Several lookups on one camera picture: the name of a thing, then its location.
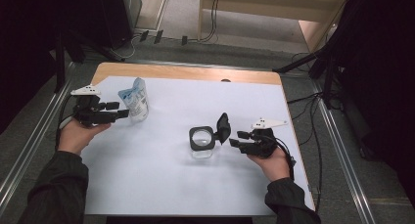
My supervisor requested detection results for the hand-held gripper cable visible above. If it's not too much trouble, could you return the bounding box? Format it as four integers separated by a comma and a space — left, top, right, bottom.
55, 95, 77, 150
273, 135, 298, 181

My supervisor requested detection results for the person's left hand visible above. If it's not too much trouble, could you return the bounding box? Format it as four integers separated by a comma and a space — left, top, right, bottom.
58, 119, 112, 157

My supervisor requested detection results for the glass jar with black lid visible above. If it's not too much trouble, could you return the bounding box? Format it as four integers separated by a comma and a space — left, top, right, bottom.
188, 112, 233, 159

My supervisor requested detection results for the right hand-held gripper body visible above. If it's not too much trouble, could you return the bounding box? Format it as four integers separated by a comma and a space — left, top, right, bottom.
238, 117, 289, 159

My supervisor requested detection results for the black metal stand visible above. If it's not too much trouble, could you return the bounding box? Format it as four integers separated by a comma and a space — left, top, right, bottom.
48, 24, 125, 95

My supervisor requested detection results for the white and blue pouch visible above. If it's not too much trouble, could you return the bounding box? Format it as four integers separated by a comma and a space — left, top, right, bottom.
117, 76, 150, 123

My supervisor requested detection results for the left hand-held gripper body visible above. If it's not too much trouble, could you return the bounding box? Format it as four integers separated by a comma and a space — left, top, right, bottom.
69, 84, 115, 127

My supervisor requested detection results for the black tripod stand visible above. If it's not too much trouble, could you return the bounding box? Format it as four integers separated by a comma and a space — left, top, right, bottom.
272, 37, 346, 110

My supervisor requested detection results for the person's right hand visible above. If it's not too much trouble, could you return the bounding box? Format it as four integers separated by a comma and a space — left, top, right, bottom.
247, 147, 292, 183

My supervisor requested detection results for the right hand-held gripper cable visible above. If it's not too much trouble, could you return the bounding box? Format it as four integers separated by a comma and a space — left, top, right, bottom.
273, 135, 298, 181

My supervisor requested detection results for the dark curtain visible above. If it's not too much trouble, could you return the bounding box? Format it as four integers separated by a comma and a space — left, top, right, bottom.
339, 0, 415, 208

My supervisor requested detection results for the white table mat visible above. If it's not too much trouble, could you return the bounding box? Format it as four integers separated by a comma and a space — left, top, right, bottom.
77, 75, 316, 217

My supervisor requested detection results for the metal floor rail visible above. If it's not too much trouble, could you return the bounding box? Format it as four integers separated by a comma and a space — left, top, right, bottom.
311, 80, 376, 224
0, 62, 77, 215

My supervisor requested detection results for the light wooden shelf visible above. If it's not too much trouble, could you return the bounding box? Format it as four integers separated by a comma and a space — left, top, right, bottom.
197, 0, 351, 54

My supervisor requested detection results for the left hand-held gripper cable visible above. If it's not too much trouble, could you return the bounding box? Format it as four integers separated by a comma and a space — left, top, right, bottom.
55, 95, 77, 150

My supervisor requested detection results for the black floor cable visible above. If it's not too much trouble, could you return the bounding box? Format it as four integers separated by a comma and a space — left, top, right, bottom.
287, 91, 325, 224

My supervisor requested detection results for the black hanging cable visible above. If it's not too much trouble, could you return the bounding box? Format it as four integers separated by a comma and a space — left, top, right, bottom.
195, 0, 220, 43

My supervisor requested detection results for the white floor cable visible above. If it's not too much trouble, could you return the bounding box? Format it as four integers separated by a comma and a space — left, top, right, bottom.
109, 34, 145, 61

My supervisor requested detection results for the dark cabinet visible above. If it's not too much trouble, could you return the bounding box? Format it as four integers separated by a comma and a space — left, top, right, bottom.
97, 0, 143, 51

